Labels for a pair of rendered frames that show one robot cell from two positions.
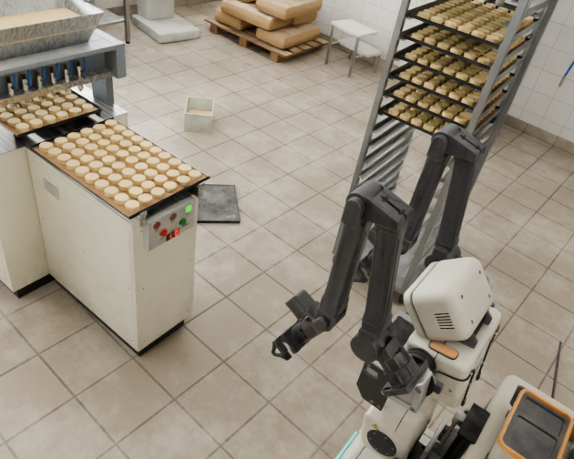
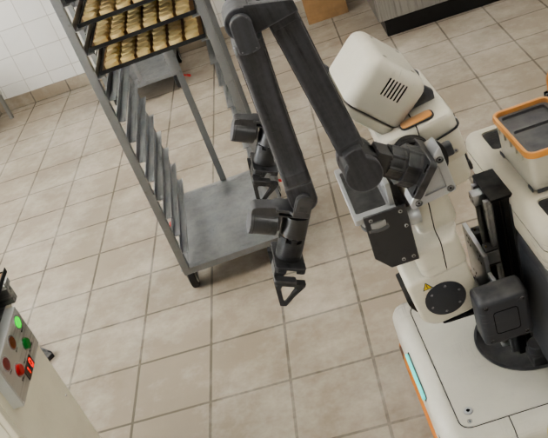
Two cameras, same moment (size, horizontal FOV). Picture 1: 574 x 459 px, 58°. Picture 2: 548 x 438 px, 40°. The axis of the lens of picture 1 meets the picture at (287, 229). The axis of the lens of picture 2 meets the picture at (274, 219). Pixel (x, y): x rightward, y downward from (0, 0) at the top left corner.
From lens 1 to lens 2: 58 cm
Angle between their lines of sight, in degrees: 22
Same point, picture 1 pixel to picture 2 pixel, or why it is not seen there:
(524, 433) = (534, 137)
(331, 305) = (297, 171)
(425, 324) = (381, 115)
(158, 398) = not seen: outside the picture
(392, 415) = (431, 253)
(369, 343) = (364, 161)
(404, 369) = (411, 154)
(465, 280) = (370, 45)
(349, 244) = (263, 80)
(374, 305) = (335, 119)
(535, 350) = not seen: hidden behind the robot
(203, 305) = not seen: outside the picture
